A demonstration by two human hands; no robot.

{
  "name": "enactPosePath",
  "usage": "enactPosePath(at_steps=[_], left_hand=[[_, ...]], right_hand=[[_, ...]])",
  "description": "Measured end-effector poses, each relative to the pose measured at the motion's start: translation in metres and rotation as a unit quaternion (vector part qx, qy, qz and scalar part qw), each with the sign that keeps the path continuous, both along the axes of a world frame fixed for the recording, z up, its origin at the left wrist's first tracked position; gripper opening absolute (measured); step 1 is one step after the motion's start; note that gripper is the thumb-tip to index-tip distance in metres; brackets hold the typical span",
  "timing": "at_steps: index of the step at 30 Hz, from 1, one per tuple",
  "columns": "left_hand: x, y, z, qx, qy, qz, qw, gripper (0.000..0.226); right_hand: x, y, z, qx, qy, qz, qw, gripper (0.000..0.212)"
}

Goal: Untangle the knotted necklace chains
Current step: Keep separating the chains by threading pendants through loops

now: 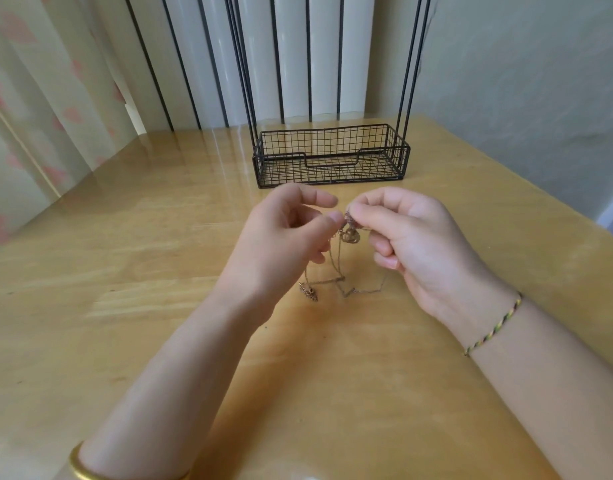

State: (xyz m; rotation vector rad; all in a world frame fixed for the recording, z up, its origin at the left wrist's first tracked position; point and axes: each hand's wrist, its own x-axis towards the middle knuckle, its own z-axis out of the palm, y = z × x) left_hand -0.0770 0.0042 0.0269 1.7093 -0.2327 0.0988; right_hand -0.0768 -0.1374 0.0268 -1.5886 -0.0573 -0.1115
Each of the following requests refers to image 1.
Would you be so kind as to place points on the person's right forearm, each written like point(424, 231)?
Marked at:
point(556, 395)

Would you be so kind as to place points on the person's left hand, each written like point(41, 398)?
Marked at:
point(272, 250)

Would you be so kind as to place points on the white black-striped curtain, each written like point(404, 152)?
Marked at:
point(212, 60)

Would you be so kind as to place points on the person's left forearm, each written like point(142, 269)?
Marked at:
point(157, 400)

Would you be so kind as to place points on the pink floral curtain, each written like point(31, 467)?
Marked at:
point(37, 105)

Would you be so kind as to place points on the gold bangle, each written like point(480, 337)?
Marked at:
point(82, 467)

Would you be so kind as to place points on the person's right hand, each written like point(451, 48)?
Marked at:
point(426, 250)

